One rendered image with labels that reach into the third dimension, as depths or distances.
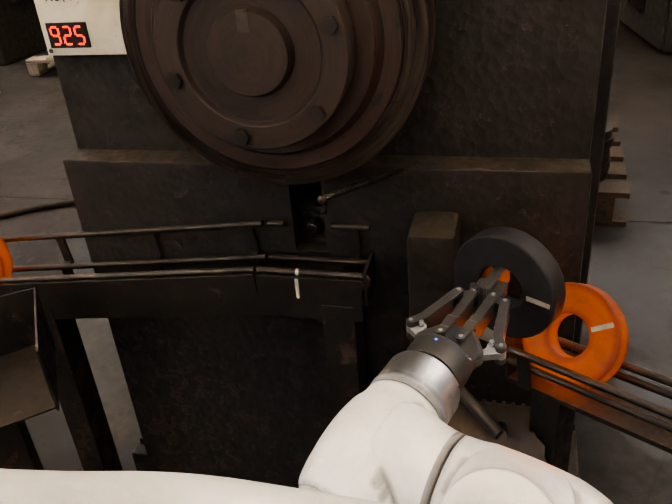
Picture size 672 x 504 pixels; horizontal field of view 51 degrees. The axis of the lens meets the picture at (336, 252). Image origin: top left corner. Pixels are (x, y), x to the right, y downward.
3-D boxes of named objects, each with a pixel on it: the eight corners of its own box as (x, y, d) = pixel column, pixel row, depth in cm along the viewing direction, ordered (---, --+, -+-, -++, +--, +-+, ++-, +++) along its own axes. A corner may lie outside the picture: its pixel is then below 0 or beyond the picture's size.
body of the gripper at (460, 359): (394, 392, 83) (429, 346, 89) (462, 416, 79) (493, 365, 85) (390, 342, 79) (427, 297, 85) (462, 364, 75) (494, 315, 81)
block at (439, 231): (417, 319, 135) (414, 206, 123) (459, 322, 133) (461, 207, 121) (409, 354, 126) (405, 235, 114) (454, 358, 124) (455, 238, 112)
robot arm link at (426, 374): (443, 457, 75) (465, 420, 79) (441, 394, 70) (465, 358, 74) (368, 429, 79) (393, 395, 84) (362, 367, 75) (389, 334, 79)
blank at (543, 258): (465, 304, 105) (452, 315, 103) (466, 211, 97) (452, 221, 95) (562, 344, 95) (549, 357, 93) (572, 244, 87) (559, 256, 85)
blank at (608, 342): (543, 396, 108) (531, 397, 106) (522, 297, 113) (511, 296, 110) (642, 379, 98) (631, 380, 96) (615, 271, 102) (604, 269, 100)
